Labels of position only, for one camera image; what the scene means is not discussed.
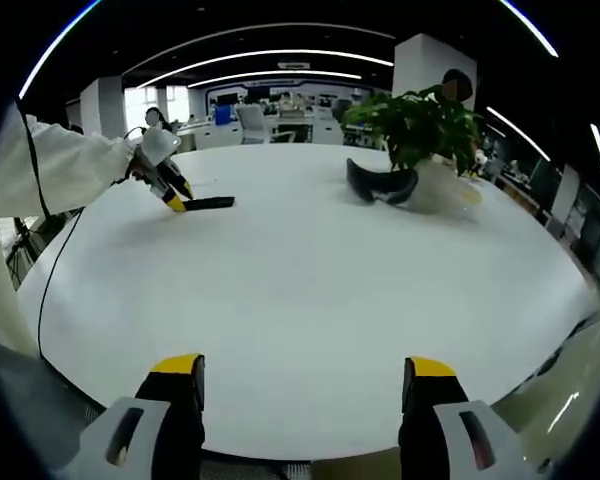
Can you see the blue box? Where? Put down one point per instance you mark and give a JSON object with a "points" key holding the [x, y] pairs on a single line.
{"points": [[222, 115]]}

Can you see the black headset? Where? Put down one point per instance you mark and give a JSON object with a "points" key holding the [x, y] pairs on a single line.
{"points": [[365, 185]]}

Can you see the white office chair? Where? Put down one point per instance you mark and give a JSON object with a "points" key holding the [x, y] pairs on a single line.
{"points": [[252, 122]]}

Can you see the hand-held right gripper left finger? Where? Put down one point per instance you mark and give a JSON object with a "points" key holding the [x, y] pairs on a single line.
{"points": [[145, 435]]}

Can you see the black remote control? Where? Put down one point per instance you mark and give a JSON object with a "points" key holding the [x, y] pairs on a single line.
{"points": [[210, 202]]}

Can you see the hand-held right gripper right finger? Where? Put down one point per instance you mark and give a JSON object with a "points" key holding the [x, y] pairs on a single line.
{"points": [[440, 435]]}

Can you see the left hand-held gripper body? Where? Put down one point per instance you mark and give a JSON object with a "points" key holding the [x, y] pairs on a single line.
{"points": [[157, 147]]}

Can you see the green potted plant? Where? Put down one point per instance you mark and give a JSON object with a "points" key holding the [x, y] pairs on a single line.
{"points": [[415, 125]]}

